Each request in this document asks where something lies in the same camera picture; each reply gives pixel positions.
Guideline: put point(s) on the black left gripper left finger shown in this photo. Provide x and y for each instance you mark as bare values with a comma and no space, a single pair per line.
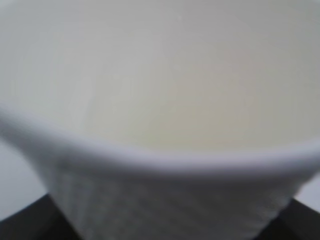
41,220

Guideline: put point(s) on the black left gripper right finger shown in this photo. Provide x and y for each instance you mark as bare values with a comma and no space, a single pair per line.
296,222

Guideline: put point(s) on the white paper coffee cup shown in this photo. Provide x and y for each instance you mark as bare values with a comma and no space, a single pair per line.
163,119

